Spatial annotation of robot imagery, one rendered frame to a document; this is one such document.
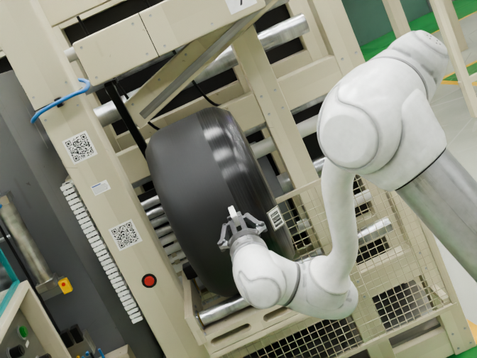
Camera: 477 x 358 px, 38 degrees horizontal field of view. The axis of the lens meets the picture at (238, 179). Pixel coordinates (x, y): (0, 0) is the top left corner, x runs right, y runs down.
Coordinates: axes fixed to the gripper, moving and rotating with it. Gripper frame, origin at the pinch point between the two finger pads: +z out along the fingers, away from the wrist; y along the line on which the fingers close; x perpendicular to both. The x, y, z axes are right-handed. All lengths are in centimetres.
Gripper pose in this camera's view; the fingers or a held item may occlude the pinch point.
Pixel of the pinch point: (234, 216)
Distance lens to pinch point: 182.3
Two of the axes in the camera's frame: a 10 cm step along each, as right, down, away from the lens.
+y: -9.1, 4.2, 0.0
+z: -1.6, -3.5, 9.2
